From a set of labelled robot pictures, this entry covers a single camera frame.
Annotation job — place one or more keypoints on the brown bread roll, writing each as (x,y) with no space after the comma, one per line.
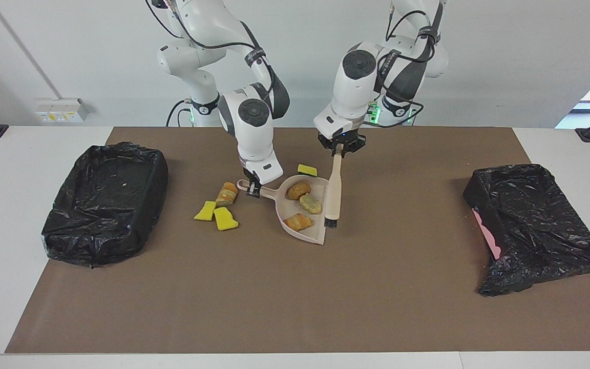
(298,190)

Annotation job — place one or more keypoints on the pale cream bread piece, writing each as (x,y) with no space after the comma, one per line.
(310,204)

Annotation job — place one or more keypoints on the crumpled black trash bag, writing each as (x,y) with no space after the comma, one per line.
(530,220)

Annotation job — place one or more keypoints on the beige plastic dustpan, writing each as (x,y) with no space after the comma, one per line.
(280,207)

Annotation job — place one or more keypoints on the yellow sponge piece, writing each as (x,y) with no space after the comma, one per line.
(205,211)
(307,170)
(225,219)

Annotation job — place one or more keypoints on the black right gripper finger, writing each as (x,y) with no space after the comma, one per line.
(250,189)
(258,188)

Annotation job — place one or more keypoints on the brown table mat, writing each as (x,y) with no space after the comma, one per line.
(295,307)

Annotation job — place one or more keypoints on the white wall socket box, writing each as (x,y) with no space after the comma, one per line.
(59,110)

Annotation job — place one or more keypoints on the striped toy croissant piece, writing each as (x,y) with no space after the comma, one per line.
(227,195)
(297,222)

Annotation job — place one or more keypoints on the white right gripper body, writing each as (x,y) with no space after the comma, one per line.
(264,171)

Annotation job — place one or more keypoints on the pink plastic bin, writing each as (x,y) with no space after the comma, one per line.
(489,238)

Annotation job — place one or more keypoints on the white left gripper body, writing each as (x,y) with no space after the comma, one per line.
(341,130)

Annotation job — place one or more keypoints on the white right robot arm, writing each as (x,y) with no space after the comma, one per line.
(254,133)

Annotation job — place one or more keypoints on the beige hand brush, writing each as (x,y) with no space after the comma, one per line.
(333,195)

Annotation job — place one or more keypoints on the black bag-lined trash bin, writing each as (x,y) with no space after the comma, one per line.
(105,205)

